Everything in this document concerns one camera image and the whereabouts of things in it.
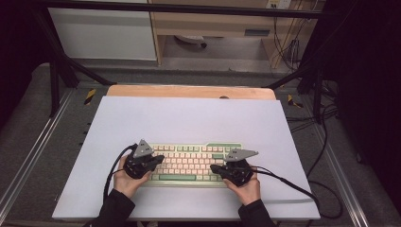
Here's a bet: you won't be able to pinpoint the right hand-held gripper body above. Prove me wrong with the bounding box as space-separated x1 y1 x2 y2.
220 148 260 187

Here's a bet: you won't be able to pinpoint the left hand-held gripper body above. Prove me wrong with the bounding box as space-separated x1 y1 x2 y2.
123 138 159 181

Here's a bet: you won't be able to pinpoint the green and cream keyboard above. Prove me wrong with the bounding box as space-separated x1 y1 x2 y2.
143 142 244 188

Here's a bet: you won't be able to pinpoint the person's right hand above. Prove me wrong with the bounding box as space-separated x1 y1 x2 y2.
222 172 262 207

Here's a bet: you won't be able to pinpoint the person's left hand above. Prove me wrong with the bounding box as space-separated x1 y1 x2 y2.
113 164 153 200

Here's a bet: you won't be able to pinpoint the white board sheet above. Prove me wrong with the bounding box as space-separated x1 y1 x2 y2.
51 96 322 221

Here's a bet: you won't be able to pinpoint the wooden table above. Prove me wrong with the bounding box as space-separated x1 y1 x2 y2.
106 84 277 101

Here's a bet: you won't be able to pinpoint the yellow and black tape strip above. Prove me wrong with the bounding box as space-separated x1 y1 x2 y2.
287 94 305 109
83 88 97 106

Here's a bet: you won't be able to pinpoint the black metal stand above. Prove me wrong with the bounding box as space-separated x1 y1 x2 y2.
266 56 326 125
29 6 118 118

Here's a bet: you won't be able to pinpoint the white object under desk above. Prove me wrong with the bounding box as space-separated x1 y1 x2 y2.
173 34 208 49

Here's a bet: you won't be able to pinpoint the white cabinet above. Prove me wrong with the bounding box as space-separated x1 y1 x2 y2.
47 0 158 61

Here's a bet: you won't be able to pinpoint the light wooden desk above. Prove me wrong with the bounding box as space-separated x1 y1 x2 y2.
147 0 326 70

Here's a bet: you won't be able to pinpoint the white power strip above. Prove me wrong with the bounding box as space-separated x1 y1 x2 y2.
265 0 293 10

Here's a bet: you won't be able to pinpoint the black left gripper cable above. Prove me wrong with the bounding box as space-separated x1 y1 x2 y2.
102 143 139 204

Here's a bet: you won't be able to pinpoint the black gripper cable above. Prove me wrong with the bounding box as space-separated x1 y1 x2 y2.
102 143 139 204
250 165 344 220

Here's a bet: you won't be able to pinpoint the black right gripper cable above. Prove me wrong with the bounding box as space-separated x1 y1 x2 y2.
250 165 344 220

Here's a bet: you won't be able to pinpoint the black floor cables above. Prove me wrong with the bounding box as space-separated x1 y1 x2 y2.
286 79 341 179

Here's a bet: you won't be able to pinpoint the aluminium rail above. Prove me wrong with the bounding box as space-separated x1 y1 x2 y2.
0 89 78 216
309 124 371 227

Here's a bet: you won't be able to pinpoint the bundle of hanging cables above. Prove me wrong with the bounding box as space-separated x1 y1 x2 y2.
272 15 305 72

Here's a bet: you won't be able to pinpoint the black metal frame bar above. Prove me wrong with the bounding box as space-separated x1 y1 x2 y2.
37 0 329 20

